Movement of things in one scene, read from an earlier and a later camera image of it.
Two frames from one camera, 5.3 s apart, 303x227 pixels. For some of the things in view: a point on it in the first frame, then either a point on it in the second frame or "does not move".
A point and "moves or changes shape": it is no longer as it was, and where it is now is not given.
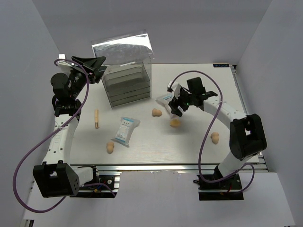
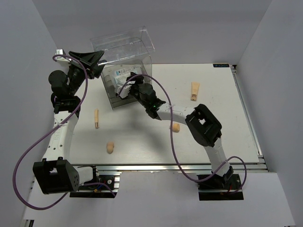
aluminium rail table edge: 161,167 does not move
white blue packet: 165,99 moves or changes shape
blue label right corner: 221,65 does not move
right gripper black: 174,103 -> 139,80
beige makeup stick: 96,118 does not move
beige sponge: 110,147 does not move
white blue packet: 126,127 -> 120,77
